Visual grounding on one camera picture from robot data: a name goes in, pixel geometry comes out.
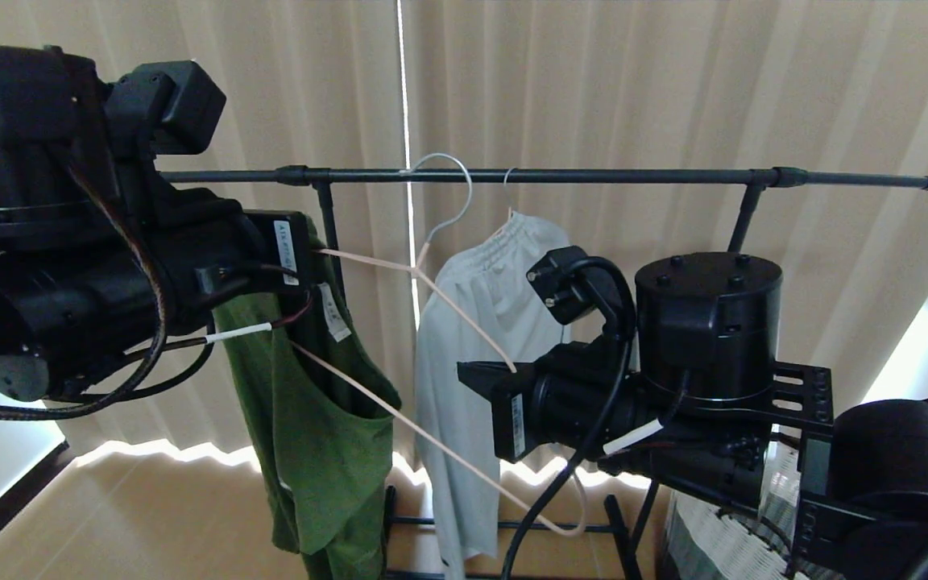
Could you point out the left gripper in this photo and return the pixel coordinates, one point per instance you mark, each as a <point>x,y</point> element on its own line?
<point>214,266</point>

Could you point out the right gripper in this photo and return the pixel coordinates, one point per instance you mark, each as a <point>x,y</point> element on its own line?
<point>577,403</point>

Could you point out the pale grey shorts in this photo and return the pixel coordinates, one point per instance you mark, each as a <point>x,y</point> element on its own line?
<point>464,387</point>

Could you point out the pink clothes hanger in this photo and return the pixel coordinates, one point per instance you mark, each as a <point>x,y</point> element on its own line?
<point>505,189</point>
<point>414,268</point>

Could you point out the green garment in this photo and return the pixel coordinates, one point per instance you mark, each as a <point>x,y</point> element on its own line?
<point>327,451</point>

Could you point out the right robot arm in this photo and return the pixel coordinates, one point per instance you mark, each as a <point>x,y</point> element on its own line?
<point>706,322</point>

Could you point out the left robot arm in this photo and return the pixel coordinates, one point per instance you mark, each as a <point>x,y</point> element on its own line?
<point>13,121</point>

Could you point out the white laundry basket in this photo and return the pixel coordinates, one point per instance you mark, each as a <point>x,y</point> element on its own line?
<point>706,540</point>

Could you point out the black clothes rack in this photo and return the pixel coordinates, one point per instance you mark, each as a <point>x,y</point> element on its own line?
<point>633,175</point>

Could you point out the beige curtain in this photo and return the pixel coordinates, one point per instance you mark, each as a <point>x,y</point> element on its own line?
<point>673,80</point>

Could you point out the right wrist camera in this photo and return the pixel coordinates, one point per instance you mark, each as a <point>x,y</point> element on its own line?
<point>565,282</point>

